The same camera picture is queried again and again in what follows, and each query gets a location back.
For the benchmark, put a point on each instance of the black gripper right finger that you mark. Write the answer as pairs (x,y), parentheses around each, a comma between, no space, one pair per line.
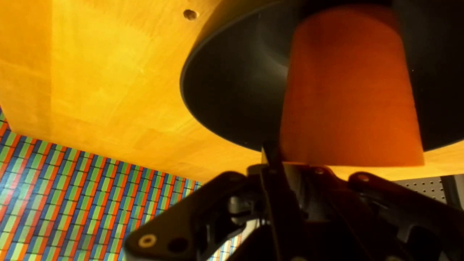
(400,211)

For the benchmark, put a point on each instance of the grey perforated panel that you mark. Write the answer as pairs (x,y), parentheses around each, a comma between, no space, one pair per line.
(425,188)

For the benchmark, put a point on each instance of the orange plastic cup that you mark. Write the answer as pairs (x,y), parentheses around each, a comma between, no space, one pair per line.
(348,91)

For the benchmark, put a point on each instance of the black bowl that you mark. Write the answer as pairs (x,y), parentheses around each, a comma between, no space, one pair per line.
(236,81)

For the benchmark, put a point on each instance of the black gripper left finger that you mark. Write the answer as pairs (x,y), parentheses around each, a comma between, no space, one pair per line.
(203,217)

